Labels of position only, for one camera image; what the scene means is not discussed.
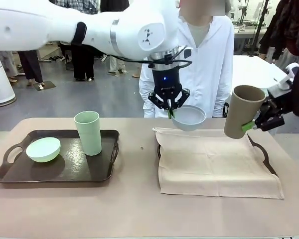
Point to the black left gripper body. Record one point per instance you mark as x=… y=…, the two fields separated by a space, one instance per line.
x=167 y=82

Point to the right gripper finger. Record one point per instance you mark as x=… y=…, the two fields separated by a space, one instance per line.
x=269 y=123
x=264 y=107

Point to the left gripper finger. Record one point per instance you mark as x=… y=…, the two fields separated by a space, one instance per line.
x=159 y=102
x=180 y=99

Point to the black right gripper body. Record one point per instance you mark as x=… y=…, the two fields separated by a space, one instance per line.
x=279 y=107

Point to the grey white bowl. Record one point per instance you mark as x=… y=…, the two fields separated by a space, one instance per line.
x=189 y=122

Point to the tall brown cup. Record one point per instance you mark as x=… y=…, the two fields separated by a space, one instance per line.
x=241 y=114

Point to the tall pale green cup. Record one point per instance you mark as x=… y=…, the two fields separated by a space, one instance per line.
x=88 y=137

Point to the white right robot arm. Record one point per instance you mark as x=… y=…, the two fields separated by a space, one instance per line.
x=286 y=81

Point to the person's left forearm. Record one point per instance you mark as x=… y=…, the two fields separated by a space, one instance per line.
x=223 y=94

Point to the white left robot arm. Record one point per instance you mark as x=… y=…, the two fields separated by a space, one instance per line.
x=52 y=27

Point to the dark brown serving tray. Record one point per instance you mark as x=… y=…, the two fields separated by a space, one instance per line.
x=159 y=152
x=72 y=169

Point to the beige cloth mat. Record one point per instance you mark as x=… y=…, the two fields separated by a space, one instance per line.
x=214 y=169

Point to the person in white coat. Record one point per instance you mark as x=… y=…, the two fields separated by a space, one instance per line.
x=204 y=74

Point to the white background table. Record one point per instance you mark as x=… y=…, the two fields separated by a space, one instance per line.
x=254 y=69

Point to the black chair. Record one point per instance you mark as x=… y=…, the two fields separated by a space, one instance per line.
x=226 y=110

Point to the bystander in light trousers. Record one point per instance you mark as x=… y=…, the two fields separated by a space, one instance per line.
x=113 y=63

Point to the bystander in dark coat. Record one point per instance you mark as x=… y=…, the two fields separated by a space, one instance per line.
x=284 y=25

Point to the background work bench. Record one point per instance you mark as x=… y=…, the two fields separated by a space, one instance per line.
x=249 y=23

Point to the bystander in black trousers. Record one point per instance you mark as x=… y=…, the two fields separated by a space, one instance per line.
x=82 y=62

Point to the black floor plate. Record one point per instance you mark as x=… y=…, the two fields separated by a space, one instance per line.
x=49 y=84

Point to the pale green bowl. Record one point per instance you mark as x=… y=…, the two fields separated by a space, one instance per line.
x=43 y=152

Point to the bystander in dark trousers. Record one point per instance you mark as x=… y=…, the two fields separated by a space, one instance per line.
x=31 y=67

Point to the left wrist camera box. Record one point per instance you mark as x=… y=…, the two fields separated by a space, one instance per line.
x=187 y=53

